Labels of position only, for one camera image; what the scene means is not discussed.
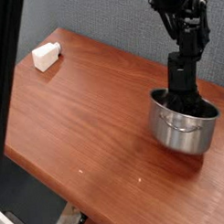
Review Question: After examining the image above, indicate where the black vertical bar at left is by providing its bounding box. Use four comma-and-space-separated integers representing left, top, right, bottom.
0, 0, 24, 161

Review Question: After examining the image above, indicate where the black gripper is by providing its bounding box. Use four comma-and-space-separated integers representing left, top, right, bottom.
164, 49, 207, 115

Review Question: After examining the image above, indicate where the white plastic bottle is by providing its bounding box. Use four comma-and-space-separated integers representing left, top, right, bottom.
32, 43, 62, 72

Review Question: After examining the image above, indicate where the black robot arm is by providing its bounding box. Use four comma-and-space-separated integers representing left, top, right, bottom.
148, 0, 210, 117

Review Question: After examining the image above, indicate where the shiny metal pot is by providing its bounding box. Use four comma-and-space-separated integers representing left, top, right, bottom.
149, 88, 220, 155

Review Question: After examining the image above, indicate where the table leg frame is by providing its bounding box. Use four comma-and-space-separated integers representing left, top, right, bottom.
56, 202, 88, 224

